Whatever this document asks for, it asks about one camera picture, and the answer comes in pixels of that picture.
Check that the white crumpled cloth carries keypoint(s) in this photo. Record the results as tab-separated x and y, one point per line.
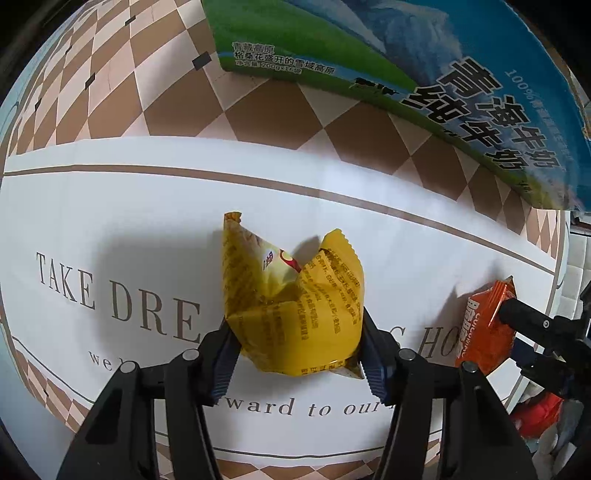
558	438

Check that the printed checkered table mat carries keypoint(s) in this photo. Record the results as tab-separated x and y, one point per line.
138	221

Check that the red plastic bag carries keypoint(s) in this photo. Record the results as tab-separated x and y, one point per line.
538	415

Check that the plain orange snack packet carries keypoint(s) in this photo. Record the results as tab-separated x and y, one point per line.
475	332

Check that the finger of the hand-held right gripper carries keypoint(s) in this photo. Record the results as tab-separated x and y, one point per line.
531	323
554	374

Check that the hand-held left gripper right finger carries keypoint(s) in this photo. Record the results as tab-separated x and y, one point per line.
375	364

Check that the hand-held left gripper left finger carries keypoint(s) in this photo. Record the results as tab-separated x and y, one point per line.
225	364

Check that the yellow snack packet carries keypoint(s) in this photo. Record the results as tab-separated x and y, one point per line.
295	314

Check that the green blue cardboard milk box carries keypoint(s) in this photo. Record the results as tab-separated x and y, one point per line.
415	55

